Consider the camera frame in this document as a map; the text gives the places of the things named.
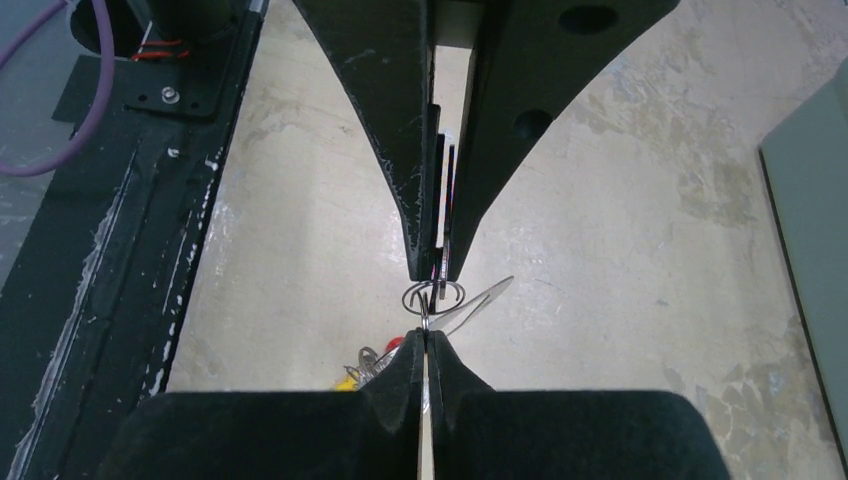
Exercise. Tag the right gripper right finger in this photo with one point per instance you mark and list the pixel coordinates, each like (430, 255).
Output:
(482, 433)

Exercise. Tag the metal keyring with keys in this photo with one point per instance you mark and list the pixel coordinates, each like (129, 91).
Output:
(441, 304)

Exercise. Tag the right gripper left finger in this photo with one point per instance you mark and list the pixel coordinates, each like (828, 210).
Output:
(370, 433)

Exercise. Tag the green plastic storage box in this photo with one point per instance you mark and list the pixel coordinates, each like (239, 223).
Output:
(804, 159)

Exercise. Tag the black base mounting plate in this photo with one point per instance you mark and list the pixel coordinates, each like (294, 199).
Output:
(93, 305)

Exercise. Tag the yellow key tag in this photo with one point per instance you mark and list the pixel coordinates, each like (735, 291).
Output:
(348, 384)

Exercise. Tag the red key tag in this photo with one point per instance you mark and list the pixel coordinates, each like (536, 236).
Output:
(394, 343)

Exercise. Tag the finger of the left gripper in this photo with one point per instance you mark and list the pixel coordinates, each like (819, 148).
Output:
(382, 52)
(531, 59)

